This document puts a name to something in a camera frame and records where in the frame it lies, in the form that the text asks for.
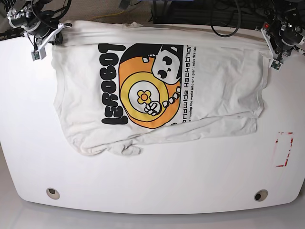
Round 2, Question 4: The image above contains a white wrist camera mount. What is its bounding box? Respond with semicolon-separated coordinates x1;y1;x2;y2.
23;23;72;61
254;27;305;72

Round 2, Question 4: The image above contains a left table cable grommet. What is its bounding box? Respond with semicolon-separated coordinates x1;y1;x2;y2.
46;188;60;200

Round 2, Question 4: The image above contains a white printed T-shirt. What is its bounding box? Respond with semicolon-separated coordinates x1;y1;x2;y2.
51;21;271;156

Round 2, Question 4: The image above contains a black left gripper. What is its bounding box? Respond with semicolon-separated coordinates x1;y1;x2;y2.
271;24;305;56

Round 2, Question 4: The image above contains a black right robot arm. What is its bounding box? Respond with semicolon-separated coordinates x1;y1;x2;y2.
1;0;72;50

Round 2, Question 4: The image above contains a red tape rectangle marking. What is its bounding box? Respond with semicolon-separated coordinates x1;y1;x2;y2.
273;132;294;168

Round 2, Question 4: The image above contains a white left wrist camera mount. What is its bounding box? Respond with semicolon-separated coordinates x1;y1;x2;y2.
254;27;305;72

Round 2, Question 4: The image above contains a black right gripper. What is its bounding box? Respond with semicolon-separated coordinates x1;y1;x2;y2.
9;11;63;46

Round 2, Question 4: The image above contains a table cable grommet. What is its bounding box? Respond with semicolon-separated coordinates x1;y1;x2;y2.
254;189;268;202
46;188;60;200

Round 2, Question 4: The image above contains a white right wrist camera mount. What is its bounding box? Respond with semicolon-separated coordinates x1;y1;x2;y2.
23;23;72;61

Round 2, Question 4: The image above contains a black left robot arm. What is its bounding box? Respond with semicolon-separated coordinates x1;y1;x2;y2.
270;0;305;56

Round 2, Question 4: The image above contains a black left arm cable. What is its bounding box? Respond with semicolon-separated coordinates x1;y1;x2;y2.
211;0;244;38

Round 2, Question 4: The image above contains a right table cable grommet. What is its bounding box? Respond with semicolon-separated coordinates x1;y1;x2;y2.
254;189;268;202

